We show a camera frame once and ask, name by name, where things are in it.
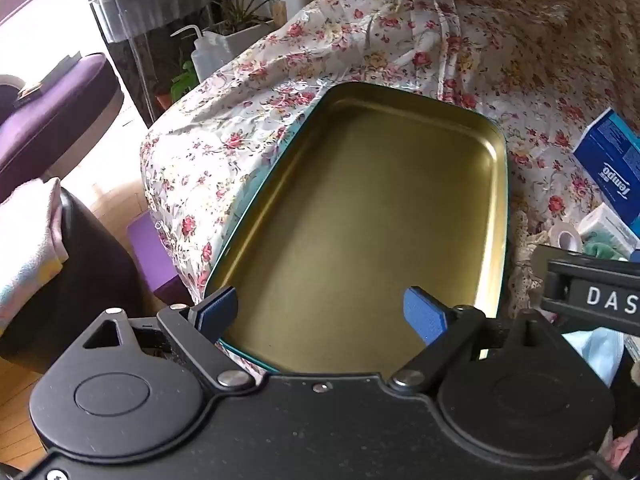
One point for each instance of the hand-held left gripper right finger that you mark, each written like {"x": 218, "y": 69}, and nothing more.
{"x": 425, "y": 317}

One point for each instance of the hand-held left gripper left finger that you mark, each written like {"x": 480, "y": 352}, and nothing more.
{"x": 218, "y": 310}

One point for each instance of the white tape roll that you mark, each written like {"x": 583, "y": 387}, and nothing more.
{"x": 567, "y": 237}

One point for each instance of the white tissue pack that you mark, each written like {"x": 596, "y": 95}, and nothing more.
{"x": 607, "y": 227}

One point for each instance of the gold tin tray teal rim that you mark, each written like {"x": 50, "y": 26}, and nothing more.
{"x": 370, "y": 220}

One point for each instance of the green cloth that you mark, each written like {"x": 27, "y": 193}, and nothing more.
{"x": 597, "y": 250}

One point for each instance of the light blue face mask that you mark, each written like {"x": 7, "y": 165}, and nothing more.
{"x": 595, "y": 355}

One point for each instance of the cream lace cloth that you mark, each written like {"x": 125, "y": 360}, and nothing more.
{"x": 522, "y": 260}

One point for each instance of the purple block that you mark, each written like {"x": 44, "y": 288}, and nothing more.
{"x": 152, "y": 255}

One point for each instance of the blue tissue box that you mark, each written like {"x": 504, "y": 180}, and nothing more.
{"x": 612, "y": 165}

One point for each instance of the black chair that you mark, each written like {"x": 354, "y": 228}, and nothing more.
{"x": 85, "y": 285}

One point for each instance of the small green potted plant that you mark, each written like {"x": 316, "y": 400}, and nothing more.
{"x": 182, "y": 82}

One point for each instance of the purple sofa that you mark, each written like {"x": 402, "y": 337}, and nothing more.
{"x": 45, "y": 125}

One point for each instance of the white squeeze bottle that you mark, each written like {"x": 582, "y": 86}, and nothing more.
{"x": 210, "y": 55}

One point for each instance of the white planter with plant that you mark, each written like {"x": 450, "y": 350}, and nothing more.
{"x": 245, "y": 35}

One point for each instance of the floral bed blanket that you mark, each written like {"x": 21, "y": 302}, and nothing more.
{"x": 400, "y": 35}

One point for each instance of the dark book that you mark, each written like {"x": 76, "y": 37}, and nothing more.
{"x": 60, "y": 67}

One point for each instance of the glass side table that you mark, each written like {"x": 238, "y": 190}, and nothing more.
{"x": 145, "y": 5}

